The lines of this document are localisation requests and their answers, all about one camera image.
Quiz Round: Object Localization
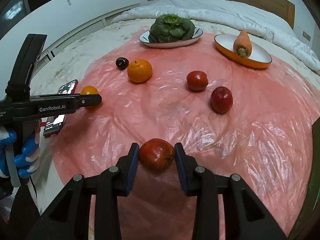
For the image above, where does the red apple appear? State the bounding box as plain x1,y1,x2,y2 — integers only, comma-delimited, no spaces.
138,138,175,173
210,86,233,114
187,70,208,92

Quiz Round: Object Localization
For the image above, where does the blue white gloved hand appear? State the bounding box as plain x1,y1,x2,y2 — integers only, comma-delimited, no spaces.
1,120,41,179

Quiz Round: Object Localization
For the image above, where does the orange beside plum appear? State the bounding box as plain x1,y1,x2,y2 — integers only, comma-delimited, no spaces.
127,59,153,83

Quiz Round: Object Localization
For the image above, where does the orange oval dish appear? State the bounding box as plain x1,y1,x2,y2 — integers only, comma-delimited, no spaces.
214,32,272,69

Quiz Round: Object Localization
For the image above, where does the white duvet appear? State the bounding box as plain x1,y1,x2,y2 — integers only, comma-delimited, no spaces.
112,0,319,73

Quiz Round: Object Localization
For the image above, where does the pink plastic sheet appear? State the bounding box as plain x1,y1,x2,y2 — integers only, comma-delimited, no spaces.
52,34,319,233

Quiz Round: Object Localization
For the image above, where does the smartphone red case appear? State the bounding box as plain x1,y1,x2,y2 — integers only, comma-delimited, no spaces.
43,79,79,138

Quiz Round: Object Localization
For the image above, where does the small orange near phone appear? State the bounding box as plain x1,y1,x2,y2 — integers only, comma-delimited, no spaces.
80,86,99,95

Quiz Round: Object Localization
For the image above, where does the white oval plate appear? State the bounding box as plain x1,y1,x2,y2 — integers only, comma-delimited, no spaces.
139,27,203,49

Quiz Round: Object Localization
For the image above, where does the orange carrot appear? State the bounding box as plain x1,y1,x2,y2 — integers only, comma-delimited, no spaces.
233,30,252,58

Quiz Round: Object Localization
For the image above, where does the dark plum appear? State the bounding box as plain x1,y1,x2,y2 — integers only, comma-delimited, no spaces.
116,57,129,70

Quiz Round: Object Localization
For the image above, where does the green leafy vegetable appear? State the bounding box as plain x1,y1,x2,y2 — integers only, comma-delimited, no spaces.
149,14,195,42

